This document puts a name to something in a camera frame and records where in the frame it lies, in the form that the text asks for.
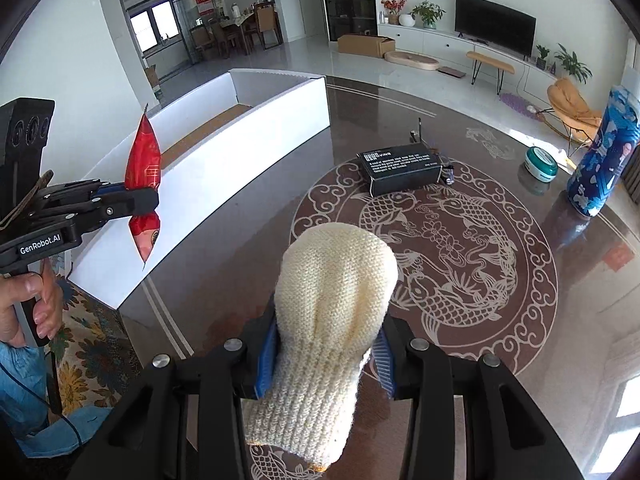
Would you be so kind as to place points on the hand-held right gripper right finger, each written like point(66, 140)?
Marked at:
point(385, 365)

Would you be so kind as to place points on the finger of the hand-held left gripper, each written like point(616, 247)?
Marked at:
point(125, 205)
point(75, 190)

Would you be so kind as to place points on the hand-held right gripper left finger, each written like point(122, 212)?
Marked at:
point(263, 370)

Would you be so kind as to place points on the red foil packet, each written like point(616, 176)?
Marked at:
point(142, 160)

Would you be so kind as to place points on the cream knitted glove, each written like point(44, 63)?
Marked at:
point(325, 310)

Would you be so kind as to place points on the large white box container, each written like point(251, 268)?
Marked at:
point(250, 125)

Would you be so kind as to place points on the person's left forearm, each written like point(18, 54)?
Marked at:
point(20, 375)

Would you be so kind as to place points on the teal white round container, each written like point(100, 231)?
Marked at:
point(540, 162)

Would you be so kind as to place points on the person's left hand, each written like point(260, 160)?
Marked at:
point(12, 310)

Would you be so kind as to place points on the small cardboard box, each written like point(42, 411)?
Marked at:
point(152, 80)

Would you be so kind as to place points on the floral patterned rug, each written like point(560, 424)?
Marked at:
point(100, 350)

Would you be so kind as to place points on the wooden dining chair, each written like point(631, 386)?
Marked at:
point(202, 40)
point(227, 40)
point(267, 20)

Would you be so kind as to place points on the black rectangular box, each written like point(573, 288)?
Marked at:
point(395, 167)

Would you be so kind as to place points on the small black gadget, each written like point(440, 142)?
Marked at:
point(446, 174)

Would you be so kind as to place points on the person's blue clothing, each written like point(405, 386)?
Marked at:
point(65, 430)

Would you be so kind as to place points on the wooden dining table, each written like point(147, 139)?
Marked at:
point(237, 21)

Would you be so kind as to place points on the red door poster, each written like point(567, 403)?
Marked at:
point(202, 2)

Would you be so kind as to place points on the thin black antenna stick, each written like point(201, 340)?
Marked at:
point(421, 130)

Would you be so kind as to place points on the open cardboard box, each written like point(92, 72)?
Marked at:
point(360, 45)

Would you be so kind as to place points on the purple floor mat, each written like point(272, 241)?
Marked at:
point(515, 102)

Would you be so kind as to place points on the small dark floor mat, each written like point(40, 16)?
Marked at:
point(452, 72)

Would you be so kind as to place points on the blue patterned tall bottle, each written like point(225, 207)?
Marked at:
point(605, 160)

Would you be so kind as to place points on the beige oval pet bed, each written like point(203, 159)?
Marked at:
point(415, 62)

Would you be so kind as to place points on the wooden bench black legs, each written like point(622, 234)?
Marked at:
point(490, 60)

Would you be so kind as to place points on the orange lounge chair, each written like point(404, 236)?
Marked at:
point(570, 100)

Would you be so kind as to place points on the white television cabinet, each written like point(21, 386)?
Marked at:
point(440, 40)

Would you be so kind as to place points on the red flower arrangement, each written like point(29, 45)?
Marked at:
point(394, 5)

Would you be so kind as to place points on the white round vase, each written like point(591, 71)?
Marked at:
point(407, 20)

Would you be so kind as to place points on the small green potted plant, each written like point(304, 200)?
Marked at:
point(542, 55)

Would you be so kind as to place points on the leafy green potted plant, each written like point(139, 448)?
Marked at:
point(572, 62)

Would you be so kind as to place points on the black flat television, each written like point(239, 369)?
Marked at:
point(495, 22)

